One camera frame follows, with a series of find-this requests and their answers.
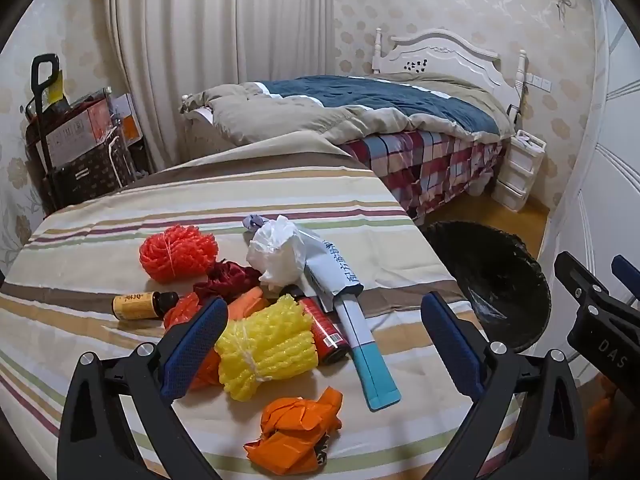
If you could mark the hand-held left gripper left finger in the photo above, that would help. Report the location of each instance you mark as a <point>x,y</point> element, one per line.
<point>195,345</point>

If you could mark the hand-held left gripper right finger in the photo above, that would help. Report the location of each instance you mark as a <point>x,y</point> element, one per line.
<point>450,345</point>

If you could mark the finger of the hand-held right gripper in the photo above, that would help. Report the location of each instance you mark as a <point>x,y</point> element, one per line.
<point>575,275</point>
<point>627,272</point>

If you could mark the red plastic wrapper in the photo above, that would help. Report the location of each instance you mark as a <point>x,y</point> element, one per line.
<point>182,310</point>

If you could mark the yellow foam fruit net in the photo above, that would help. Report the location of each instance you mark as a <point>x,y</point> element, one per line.
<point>265,350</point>

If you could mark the brown bottle with yellow label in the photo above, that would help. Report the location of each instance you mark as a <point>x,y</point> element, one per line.
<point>135,306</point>

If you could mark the dark red scrunchie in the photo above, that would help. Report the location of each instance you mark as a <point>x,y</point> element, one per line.
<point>225,280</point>

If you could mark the black trash bin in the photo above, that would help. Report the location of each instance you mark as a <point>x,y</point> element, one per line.
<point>490,270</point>

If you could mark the white carton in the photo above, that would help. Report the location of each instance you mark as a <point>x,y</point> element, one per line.
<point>360,330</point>

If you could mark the red foam fruit net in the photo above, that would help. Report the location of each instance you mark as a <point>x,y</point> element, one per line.
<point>175,252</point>

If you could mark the white plastic bag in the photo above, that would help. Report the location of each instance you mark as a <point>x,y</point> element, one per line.
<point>277,255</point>

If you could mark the red can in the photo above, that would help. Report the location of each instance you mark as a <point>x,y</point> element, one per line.
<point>327,335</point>

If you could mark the orange wrapper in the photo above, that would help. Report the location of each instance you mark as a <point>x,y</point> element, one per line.
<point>295,425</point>

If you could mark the purple paper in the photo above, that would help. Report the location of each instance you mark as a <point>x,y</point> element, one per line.
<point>254,222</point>

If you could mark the person's right forearm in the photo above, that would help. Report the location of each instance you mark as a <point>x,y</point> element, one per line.
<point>600,410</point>

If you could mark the white door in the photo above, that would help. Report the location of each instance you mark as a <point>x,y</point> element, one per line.
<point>605,170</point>

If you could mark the white plastic drawer unit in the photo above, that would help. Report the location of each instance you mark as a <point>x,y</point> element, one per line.
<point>517,170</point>

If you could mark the striped tablecloth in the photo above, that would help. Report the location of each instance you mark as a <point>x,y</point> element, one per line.
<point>150,200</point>

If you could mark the plaid bedsheet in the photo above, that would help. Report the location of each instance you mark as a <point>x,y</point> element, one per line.
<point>425,160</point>

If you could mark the brown patterned bag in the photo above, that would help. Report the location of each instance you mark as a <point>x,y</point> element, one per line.
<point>90,180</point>

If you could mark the orange and white box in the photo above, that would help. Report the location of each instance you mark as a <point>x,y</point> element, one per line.
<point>127,120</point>

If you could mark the brown cardboard box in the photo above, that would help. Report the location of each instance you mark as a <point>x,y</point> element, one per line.
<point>75,132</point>

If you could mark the white bed headboard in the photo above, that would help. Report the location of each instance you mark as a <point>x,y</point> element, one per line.
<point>450,57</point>

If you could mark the blue and beige duvet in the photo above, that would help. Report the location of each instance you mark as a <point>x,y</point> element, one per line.
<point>375,97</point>

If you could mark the black hand trolley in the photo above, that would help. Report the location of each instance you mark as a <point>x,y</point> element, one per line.
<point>39,110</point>

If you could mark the cream curtain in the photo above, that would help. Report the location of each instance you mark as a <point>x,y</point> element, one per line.
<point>210,50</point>

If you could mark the white wall switch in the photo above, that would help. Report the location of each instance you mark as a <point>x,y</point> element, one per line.
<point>539,83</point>

